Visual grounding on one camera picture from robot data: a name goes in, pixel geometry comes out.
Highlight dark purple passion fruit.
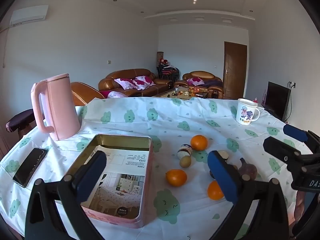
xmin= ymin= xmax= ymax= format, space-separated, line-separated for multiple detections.
xmin=238 ymin=158 xmax=258 ymax=180

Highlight orange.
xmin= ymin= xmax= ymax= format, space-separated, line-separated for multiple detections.
xmin=190 ymin=135 xmax=208 ymax=151
xmin=165 ymin=169 xmax=188 ymax=187
xmin=207 ymin=180 xmax=224 ymax=200

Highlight green-brown kiwi fruit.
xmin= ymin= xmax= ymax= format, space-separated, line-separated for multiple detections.
xmin=180 ymin=155 xmax=191 ymax=168

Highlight right hand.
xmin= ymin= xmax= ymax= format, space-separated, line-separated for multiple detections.
xmin=294 ymin=191 xmax=306 ymax=222

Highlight black television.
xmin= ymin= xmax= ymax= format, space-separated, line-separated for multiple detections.
xmin=264 ymin=82 xmax=291 ymax=121

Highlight black smartphone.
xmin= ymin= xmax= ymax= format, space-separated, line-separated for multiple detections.
xmin=13 ymin=148 xmax=48 ymax=188

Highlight white cartoon mug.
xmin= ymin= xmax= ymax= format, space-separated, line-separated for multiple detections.
xmin=236 ymin=98 xmax=260 ymax=126

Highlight printed paper leaflet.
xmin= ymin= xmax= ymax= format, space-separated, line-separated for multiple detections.
xmin=81 ymin=146 xmax=149 ymax=219

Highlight pink metal tin box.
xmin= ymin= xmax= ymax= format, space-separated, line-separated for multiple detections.
xmin=68 ymin=134 xmax=153 ymax=228

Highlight dark purple stool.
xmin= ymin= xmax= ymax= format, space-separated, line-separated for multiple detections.
xmin=6 ymin=109 xmax=35 ymax=140

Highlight pink electric kettle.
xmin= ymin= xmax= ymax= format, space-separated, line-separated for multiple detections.
xmin=30 ymin=73 xmax=80 ymax=140

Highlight white green patterned tablecloth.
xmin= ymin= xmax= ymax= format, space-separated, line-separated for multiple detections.
xmin=1 ymin=98 xmax=309 ymax=239

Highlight brown wooden door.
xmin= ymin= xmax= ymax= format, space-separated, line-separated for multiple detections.
xmin=223 ymin=42 xmax=247 ymax=99

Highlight brown leather armchair sofa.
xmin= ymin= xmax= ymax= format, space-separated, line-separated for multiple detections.
xmin=174 ymin=70 xmax=224 ymax=99

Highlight coffee table with items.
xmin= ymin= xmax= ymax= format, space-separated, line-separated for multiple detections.
xmin=155 ymin=87 xmax=209 ymax=100

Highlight brown leather chair back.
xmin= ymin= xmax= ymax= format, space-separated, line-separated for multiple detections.
xmin=71 ymin=82 xmax=104 ymax=106

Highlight stacked chairs in corner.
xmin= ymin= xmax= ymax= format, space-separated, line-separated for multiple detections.
xmin=157 ymin=51 xmax=180 ymax=83

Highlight brown leather long sofa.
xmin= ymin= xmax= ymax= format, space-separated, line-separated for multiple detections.
xmin=98 ymin=68 xmax=173 ymax=97

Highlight white air conditioner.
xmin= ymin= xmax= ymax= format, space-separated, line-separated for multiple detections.
xmin=10 ymin=5 xmax=49 ymax=27

